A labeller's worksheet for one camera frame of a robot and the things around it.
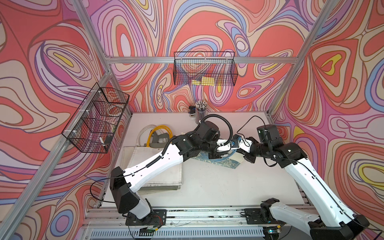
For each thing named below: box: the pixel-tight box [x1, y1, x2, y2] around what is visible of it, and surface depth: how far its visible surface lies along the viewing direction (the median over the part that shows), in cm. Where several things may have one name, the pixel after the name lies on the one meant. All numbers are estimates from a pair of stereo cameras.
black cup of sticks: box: [195, 100, 208, 124], surface depth 103 cm
